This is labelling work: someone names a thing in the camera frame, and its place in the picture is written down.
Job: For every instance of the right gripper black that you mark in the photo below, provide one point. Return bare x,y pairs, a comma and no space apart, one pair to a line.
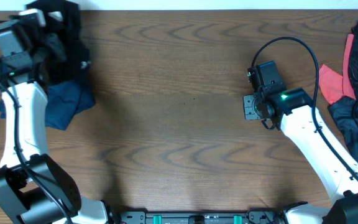
249,112

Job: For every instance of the red garment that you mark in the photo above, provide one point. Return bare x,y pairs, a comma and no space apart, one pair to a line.
335,86

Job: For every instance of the black t-shirt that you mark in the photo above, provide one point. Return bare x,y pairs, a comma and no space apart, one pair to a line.
70,62

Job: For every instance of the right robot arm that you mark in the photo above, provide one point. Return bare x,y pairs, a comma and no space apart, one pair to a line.
290,111

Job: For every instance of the folded navy blue clothes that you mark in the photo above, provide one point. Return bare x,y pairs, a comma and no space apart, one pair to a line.
69,98

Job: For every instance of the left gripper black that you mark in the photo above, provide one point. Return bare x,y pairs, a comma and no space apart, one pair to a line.
54,48

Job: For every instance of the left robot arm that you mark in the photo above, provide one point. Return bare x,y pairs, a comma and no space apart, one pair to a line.
33,187

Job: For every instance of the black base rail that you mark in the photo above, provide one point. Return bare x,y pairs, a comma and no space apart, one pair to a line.
249,217

